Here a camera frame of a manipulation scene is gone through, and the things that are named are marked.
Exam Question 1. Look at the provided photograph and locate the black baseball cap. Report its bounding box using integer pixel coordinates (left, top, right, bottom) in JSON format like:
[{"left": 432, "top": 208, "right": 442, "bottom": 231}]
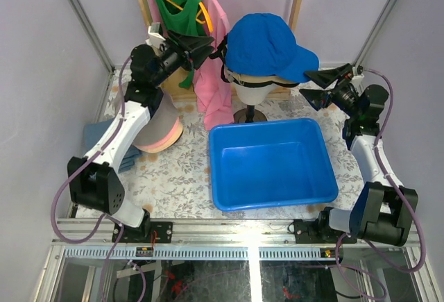
[
  {"left": 210, "top": 34, "right": 244, "bottom": 85},
  {"left": 221, "top": 66, "right": 299, "bottom": 88}
]

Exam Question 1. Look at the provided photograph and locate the pink t-shirt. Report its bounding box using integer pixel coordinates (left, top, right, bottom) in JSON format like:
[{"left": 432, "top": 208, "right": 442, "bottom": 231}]
[{"left": 148, "top": 0, "right": 234, "bottom": 131}]

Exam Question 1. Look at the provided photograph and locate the blue cap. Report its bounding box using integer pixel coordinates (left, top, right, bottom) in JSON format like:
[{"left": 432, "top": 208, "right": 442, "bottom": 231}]
[{"left": 225, "top": 13, "right": 319, "bottom": 83}]

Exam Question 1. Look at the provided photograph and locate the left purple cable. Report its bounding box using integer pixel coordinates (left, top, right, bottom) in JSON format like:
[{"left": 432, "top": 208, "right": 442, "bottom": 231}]
[{"left": 51, "top": 55, "right": 135, "bottom": 302}]

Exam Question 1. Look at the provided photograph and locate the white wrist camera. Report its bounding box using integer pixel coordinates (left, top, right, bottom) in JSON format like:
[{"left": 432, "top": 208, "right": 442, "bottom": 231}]
[
  {"left": 145, "top": 22, "right": 166, "bottom": 49},
  {"left": 352, "top": 65, "right": 364, "bottom": 83}
]

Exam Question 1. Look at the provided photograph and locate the khaki hat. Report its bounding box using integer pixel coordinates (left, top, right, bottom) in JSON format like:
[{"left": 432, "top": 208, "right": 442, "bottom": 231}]
[{"left": 225, "top": 70, "right": 298, "bottom": 86}]

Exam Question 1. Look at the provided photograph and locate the beige mannequin head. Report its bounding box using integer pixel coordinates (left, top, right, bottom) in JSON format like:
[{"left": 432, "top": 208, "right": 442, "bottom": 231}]
[{"left": 233, "top": 83, "right": 278, "bottom": 124}]

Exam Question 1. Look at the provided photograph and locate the blue plastic bin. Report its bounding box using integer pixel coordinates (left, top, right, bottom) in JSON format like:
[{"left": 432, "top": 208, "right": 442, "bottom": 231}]
[{"left": 209, "top": 118, "right": 339, "bottom": 211}]

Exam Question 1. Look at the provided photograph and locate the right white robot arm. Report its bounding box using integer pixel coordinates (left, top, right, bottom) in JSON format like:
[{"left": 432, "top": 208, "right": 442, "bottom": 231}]
[{"left": 300, "top": 64, "right": 418, "bottom": 246}]

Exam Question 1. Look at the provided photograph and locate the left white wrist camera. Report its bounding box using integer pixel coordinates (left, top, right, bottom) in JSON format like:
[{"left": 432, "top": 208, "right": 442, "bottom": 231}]
[{"left": 145, "top": 22, "right": 166, "bottom": 49}]

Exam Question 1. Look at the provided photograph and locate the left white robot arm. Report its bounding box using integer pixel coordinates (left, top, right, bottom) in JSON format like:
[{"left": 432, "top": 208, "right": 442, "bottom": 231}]
[{"left": 67, "top": 30, "right": 214, "bottom": 243}]

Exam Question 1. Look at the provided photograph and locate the peach bucket hat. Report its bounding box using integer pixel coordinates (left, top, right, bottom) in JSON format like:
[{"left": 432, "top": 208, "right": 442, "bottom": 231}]
[{"left": 146, "top": 129, "right": 183, "bottom": 153}]

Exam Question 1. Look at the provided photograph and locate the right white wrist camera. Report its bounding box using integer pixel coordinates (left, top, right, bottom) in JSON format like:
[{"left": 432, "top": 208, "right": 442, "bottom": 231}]
[{"left": 352, "top": 65, "right": 364, "bottom": 83}]

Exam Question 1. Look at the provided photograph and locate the folded blue cloth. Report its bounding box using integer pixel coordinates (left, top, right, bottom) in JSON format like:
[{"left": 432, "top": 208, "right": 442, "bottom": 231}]
[{"left": 83, "top": 118, "right": 142, "bottom": 173}]

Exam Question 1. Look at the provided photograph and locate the aluminium rail base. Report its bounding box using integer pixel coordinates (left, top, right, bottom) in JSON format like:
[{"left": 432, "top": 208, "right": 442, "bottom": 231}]
[{"left": 51, "top": 217, "right": 426, "bottom": 261}]

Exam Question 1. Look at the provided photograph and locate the grey bucket hat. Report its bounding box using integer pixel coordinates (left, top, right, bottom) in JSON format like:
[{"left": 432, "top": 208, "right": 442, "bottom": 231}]
[{"left": 114, "top": 88, "right": 179, "bottom": 146}]

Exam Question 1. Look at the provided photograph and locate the green tank top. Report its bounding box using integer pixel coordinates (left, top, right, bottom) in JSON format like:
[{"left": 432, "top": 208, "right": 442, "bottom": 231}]
[{"left": 154, "top": 0, "right": 214, "bottom": 89}]

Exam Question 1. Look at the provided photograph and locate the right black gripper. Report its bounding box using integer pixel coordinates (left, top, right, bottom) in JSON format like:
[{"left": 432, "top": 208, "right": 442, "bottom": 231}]
[{"left": 300, "top": 65, "right": 361, "bottom": 120}]

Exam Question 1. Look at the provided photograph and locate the pink bucket hat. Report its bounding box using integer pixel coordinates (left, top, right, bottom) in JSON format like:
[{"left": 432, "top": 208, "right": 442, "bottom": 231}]
[{"left": 135, "top": 118, "right": 183, "bottom": 152}]

